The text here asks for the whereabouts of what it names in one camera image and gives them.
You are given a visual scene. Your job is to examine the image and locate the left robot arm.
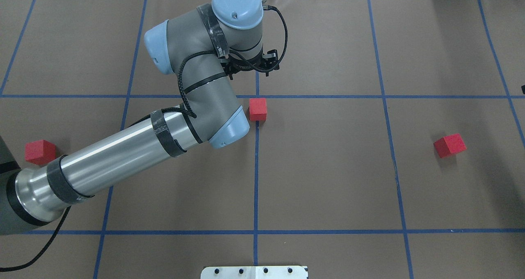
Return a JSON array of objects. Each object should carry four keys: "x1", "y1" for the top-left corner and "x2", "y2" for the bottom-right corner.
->
[{"x1": 0, "y1": 0, "x2": 281, "y2": 235}]

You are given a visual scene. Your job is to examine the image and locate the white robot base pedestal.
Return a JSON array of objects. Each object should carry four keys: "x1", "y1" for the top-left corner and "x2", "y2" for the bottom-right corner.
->
[{"x1": 200, "y1": 265, "x2": 309, "y2": 279}]

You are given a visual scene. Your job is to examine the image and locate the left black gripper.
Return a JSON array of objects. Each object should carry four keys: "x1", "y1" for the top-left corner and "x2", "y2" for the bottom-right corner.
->
[{"x1": 225, "y1": 49, "x2": 281, "y2": 78}]

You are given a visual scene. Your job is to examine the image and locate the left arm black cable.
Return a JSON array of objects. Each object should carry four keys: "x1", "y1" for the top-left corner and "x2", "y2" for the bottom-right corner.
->
[{"x1": 0, "y1": 5, "x2": 288, "y2": 272}]

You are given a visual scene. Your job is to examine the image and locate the red foam block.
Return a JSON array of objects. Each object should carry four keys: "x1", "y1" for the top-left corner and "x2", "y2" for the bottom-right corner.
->
[
  {"x1": 24, "y1": 140, "x2": 57, "y2": 166},
  {"x1": 434, "y1": 133, "x2": 467, "y2": 159},
  {"x1": 248, "y1": 98, "x2": 268, "y2": 121}
]

